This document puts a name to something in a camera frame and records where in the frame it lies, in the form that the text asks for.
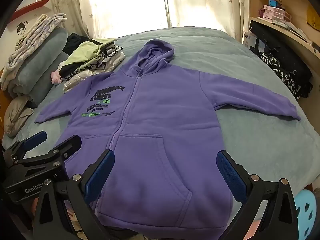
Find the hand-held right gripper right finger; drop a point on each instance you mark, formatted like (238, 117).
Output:
(232, 177)

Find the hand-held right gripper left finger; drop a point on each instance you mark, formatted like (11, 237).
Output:
(100, 175)

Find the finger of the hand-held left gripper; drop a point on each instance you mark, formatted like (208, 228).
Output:
(36, 138)
(67, 147)

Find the purple zip hoodie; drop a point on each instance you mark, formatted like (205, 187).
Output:
(162, 110)

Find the beige crumpled cloth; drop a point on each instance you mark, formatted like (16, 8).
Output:
(17, 115)

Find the pink plush toy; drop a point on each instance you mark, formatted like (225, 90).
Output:
(55, 77)

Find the light blue stool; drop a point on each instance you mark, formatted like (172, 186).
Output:
(303, 210)

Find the folded light green garment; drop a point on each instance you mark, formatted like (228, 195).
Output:
(82, 55)

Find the folded black-white patterned garment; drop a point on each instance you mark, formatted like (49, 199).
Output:
(110, 55)

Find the black garment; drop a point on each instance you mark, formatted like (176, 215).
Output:
(73, 41)

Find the grey pillows with folded blanket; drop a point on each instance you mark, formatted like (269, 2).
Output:
(45, 26)

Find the black-white patterned cloth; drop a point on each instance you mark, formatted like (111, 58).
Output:
(277, 65)

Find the black bag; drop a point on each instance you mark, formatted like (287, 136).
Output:
(287, 52)

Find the white cardboard box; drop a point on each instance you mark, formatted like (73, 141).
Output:
(250, 40)

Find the white leaf-print curtain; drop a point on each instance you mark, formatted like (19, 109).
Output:
(212, 2)
(82, 5)

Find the pile of papers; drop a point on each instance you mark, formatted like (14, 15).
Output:
(295, 31)

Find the pink mini drawer boxes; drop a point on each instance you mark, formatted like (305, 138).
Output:
(276, 13)

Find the yellow object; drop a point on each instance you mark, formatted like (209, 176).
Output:
(313, 17)

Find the small blue box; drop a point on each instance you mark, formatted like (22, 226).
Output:
(273, 2)

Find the cartoon wall sticker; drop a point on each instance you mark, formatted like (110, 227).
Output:
(22, 28)

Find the red wall shelf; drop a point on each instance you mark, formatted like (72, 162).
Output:
(27, 8)

